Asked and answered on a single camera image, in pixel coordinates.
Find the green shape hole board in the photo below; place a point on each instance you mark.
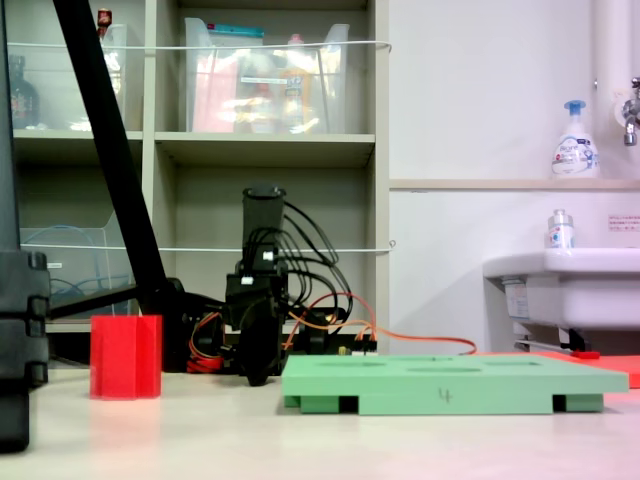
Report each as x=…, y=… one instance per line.
x=450, y=385

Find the small orange flat block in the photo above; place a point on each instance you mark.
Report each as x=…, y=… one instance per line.
x=625, y=372

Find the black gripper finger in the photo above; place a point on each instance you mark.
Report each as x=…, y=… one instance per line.
x=260, y=350

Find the brown bottle with red cap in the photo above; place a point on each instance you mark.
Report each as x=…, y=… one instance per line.
x=104, y=20

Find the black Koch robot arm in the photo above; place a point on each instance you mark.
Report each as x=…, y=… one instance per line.
x=262, y=215

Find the metal faucet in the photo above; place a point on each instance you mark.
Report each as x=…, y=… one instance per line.
x=630, y=115

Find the red cross columnar block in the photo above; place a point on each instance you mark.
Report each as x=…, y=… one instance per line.
x=125, y=357

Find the dark glass bottle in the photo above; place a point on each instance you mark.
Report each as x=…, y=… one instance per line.
x=22, y=100

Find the white sink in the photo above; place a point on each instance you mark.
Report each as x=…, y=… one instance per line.
x=590, y=290

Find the beige shelf unit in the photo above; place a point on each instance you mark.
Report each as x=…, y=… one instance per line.
x=380, y=125

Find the white sink sticker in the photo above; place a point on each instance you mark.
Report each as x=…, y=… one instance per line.
x=517, y=300

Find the black tripod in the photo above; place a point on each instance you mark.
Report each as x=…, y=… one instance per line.
x=110, y=150

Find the pink package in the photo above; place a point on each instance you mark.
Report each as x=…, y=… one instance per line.
x=212, y=100

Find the orange bottle with pink cap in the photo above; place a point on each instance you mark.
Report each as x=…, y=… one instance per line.
x=296, y=90

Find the small clear bottle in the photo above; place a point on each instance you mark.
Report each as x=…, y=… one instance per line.
x=560, y=232

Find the large orange flat block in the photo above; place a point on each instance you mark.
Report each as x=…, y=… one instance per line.
x=520, y=354

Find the large clear plastic bin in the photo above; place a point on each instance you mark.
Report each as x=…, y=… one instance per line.
x=330, y=100

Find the red printed wall label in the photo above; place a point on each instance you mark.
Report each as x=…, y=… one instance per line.
x=625, y=223

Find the black table clamp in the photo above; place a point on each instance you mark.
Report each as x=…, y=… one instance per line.
x=320, y=335

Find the teal topped package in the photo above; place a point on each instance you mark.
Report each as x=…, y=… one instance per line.
x=235, y=32

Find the clear file tray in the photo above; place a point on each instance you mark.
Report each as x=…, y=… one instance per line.
x=100, y=260

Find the small clear plastic bin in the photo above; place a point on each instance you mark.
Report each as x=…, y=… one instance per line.
x=60, y=100

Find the white soap pump bottle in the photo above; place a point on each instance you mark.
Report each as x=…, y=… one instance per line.
x=575, y=150

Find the small red flat piece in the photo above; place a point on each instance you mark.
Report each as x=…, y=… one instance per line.
x=586, y=355

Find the black notched tripod leg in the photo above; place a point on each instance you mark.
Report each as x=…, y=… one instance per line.
x=15, y=325

